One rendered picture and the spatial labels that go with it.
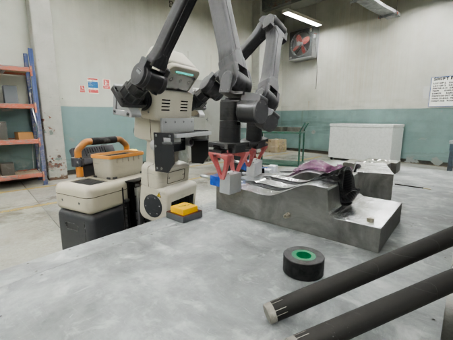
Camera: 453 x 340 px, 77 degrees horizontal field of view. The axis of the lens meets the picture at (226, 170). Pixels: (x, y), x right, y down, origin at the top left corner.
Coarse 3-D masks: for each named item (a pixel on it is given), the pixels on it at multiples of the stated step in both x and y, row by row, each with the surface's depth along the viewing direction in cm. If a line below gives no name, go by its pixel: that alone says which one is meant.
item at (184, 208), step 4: (176, 204) 89; (180, 204) 89; (184, 204) 89; (188, 204) 89; (192, 204) 89; (172, 208) 87; (176, 208) 86; (180, 208) 85; (184, 208) 85; (188, 208) 86; (192, 208) 87; (196, 208) 88; (176, 212) 86; (180, 212) 85; (184, 212) 85; (188, 212) 86
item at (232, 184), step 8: (200, 176) 85; (208, 176) 82; (216, 176) 78; (232, 176) 75; (240, 176) 78; (216, 184) 78; (224, 184) 76; (232, 184) 76; (240, 184) 78; (224, 192) 76; (232, 192) 76
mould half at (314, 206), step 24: (216, 192) 96; (240, 192) 89; (264, 192) 86; (288, 192) 78; (312, 192) 74; (336, 192) 76; (264, 216) 84; (312, 216) 75; (336, 216) 72; (360, 216) 72; (384, 216) 72; (336, 240) 71; (360, 240) 68; (384, 240) 69
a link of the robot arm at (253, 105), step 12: (228, 72) 71; (228, 84) 71; (228, 96) 75; (240, 96) 73; (252, 96) 68; (264, 96) 69; (240, 108) 69; (252, 108) 67; (264, 108) 69; (240, 120) 71; (252, 120) 68; (264, 120) 70
